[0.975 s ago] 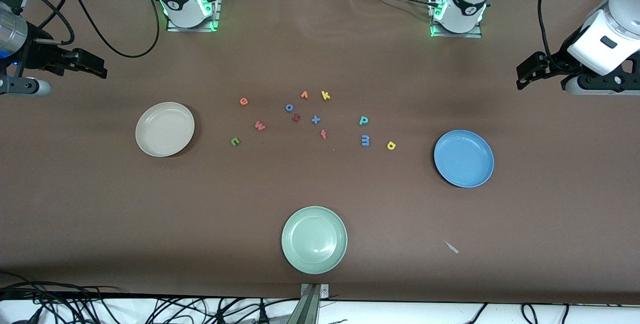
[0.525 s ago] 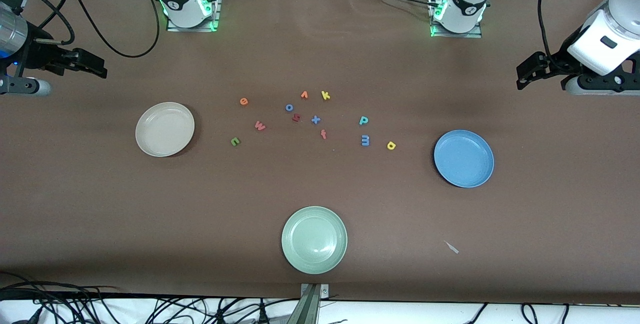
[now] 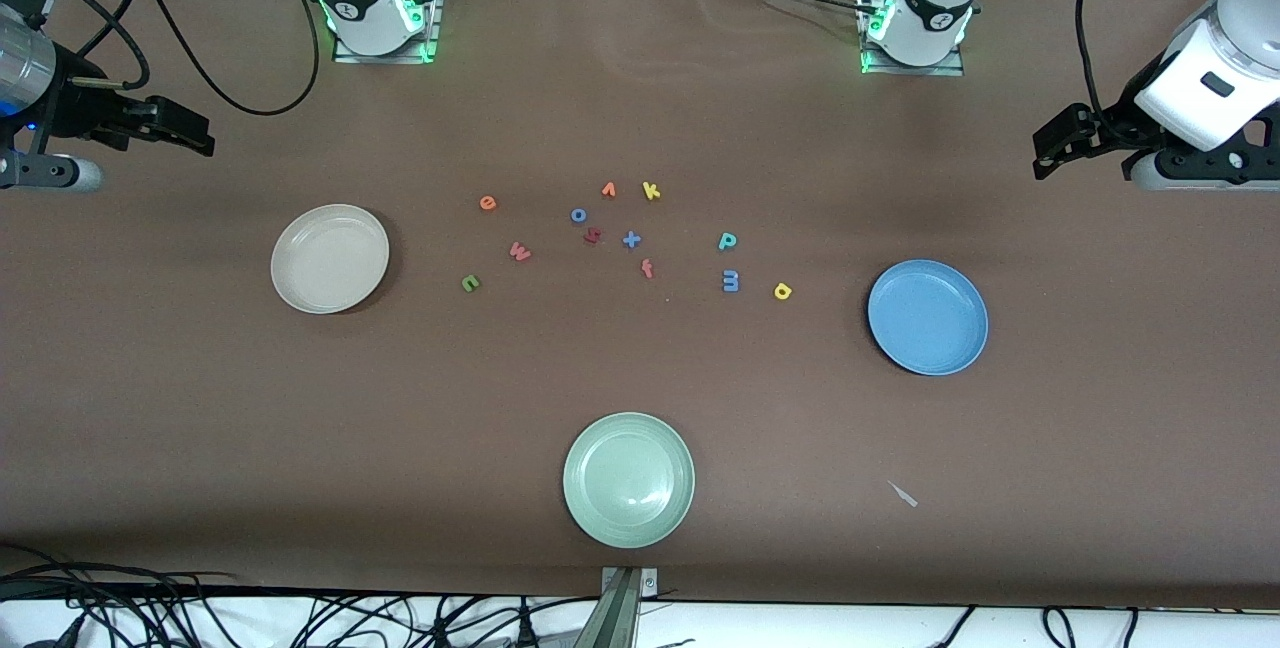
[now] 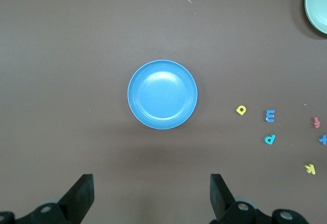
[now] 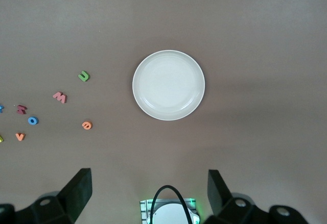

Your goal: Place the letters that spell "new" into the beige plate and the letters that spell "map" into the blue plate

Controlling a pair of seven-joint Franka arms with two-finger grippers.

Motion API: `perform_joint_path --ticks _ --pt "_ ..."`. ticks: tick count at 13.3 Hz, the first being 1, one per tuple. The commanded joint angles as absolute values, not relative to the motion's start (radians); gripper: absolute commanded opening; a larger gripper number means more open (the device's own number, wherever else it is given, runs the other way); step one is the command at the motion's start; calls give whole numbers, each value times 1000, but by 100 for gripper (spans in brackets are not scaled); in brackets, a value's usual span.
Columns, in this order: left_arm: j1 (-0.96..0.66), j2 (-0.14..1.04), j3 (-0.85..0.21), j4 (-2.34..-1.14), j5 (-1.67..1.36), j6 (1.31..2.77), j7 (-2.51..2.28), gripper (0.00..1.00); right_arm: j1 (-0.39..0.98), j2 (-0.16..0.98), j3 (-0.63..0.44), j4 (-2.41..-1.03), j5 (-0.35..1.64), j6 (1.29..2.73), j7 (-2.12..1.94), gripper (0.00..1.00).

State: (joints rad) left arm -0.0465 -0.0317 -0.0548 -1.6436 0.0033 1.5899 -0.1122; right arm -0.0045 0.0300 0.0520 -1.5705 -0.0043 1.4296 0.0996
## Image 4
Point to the blue letter m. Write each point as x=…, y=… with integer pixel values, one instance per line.
x=270, y=116

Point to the teal letter p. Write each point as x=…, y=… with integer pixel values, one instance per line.
x=271, y=138

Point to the blue plate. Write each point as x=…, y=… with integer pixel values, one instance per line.
x=162, y=94

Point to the blue letter x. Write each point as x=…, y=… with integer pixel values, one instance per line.
x=323, y=139

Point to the yellow letter k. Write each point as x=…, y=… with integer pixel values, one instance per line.
x=310, y=169

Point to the red letter f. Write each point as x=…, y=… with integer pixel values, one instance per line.
x=316, y=122

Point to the yellow letter d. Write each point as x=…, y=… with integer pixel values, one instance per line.
x=238, y=110

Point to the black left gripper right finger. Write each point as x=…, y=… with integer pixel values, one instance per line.
x=224, y=208

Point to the green plate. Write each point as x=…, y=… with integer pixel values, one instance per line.
x=318, y=4

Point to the brown table cover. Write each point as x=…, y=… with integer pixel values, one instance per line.
x=76, y=55

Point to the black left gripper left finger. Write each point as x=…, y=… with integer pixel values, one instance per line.
x=76, y=203

